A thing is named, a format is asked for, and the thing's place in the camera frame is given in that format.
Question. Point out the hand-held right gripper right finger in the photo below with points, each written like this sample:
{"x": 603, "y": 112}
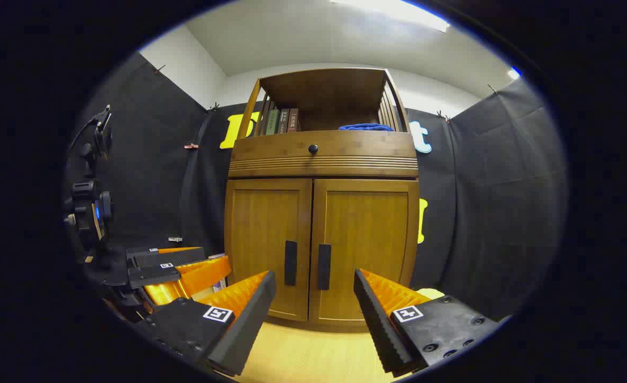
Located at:
{"x": 377, "y": 330}

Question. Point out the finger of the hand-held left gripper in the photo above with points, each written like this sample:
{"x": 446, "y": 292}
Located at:
{"x": 196, "y": 276}
{"x": 170, "y": 257}

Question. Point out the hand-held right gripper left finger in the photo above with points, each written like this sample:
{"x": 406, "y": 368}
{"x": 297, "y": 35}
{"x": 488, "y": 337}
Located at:
{"x": 249, "y": 324}

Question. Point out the wooden shoe cabinet door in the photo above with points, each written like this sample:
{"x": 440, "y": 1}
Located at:
{"x": 369, "y": 229}
{"x": 263, "y": 229}

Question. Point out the wooden double-door shoe cabinet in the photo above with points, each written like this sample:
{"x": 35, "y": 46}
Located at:
{"x": 319, "y": 88}

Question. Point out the black drawer knob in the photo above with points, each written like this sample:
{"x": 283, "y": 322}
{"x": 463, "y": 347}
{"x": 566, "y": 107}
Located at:
{"x": 313, "y": 149}

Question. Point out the black backdrop cloth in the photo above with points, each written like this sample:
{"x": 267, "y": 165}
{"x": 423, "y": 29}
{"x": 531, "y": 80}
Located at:
{"x": 478, "y": 186}

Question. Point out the dark grey book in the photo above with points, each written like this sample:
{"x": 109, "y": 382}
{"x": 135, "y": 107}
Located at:
{"x": 283, "y": 121}

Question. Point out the brown book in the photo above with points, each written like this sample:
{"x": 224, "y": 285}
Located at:
{"x": 293, "y": 120}

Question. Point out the wooden drawer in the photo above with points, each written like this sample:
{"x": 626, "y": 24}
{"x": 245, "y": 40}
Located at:
{"x": 356, "y": 146}

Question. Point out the blue cloth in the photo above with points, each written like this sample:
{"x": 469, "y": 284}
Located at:
{"x": 365, "y": 127}

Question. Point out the small ceiling light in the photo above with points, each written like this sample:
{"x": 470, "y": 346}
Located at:
{"x": 513, "y": 73}

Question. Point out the large ceiling light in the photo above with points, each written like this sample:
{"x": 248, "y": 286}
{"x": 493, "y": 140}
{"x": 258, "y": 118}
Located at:
{"x": 393, "y": 10}

